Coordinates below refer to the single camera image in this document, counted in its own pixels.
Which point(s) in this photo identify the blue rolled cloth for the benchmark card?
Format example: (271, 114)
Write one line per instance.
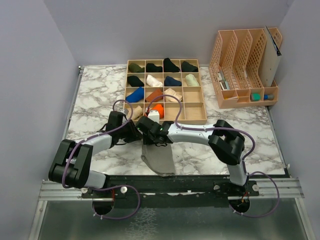
(136, 96)

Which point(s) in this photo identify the orange rolled cloth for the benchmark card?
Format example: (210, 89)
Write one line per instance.
(160, 109)

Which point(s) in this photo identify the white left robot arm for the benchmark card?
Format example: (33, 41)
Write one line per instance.
(72, 161)

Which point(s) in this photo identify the dark green rolled cloth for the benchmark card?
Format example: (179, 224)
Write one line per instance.
(186, 67)

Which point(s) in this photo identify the brown rolled cloth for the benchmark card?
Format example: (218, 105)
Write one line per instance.
(151, 95)

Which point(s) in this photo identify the olive green rolled cloth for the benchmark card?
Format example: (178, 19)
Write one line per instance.
(135, 68)

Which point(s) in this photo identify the blue grey cylinder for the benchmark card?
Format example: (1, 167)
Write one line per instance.
(268, 97)

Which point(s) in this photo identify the grey folder in rack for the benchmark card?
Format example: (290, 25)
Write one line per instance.
(271, 56)

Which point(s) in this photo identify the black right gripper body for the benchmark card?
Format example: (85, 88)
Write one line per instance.
(149, 140)

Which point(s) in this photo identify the white rolled cloth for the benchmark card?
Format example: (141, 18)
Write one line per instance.
(153, 82)

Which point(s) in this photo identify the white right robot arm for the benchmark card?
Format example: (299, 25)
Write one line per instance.
(227, 143)

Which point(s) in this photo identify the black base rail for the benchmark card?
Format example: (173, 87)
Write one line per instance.
(153, 191)

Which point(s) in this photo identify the pink file organizer rack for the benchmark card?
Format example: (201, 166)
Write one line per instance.
(238, 53)

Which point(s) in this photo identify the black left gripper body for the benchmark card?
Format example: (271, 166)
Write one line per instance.
(128, 133)

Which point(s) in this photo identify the navy rolled cloth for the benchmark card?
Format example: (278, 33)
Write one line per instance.
(171, 82)

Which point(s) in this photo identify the pale green rolled cloth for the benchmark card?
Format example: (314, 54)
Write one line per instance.
(191, 81)

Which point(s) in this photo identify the black rolled cloth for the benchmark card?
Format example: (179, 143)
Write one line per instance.
(134, 81)
(152, 68)
(169, 66)

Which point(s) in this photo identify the beige rolled cloth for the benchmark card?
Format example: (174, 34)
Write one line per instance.
(137, 112)

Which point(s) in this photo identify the black rolled cloth left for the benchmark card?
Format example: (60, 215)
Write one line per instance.
(134, 81)

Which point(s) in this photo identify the wooden compartment tray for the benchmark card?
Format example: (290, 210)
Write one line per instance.
(170, 87)

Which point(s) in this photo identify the grey underwear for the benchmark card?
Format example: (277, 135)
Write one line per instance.
(159, 159)

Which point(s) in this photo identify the beige boxer underwear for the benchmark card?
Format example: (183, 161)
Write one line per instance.
(172, 96)

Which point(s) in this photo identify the cards in rack slot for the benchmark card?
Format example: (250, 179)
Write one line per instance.
(226, 90)

